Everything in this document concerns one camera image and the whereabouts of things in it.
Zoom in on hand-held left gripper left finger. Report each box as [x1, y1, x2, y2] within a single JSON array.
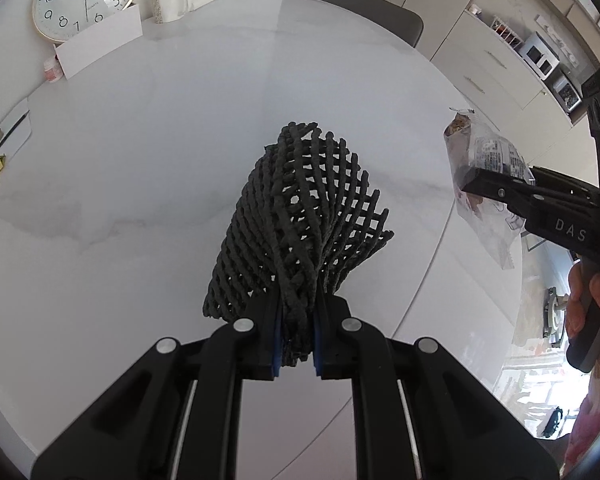
[[30, 292, 285, 480]]

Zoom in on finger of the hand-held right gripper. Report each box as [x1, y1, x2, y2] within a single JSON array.
[[461, 167, 541, 216], [529, 166, 600, 198]]

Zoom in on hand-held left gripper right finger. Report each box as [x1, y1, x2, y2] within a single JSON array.
[[312, 297, 561, 480]]

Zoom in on clear plastic snack wrapper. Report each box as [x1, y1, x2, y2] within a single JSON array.
[[442, 107, 536, 271]]

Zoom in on black foam mesh net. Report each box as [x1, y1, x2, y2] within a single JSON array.
[[202, 121, 395, 367]]

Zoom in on person's right forearm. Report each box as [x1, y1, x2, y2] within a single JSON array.
[[562, 360, 600, 466]]

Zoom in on white drawer cabinet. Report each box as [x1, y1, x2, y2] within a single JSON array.
[[430, 7, 576, 126]]

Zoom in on white countertop oven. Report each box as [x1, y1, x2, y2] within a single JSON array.
[[522, 32, 561, 80]]

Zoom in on grey dining chair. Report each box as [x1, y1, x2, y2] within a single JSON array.
[[295, 0, 425, 48]]

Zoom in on white paper sheet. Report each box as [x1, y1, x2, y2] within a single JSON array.
[[0, 100, 33, 201]]

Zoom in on black pen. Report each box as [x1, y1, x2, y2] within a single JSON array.
[[2, 111, 31, 141]]

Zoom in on white folded card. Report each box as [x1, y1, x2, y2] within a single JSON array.
[[54, 4, 143, 81]]

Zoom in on white mug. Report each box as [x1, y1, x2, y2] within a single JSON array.
[[149, 0, 193, 25]]

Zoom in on gold rimmed wall clock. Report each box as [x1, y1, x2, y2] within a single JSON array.
[[32, 0, 144, 43]]

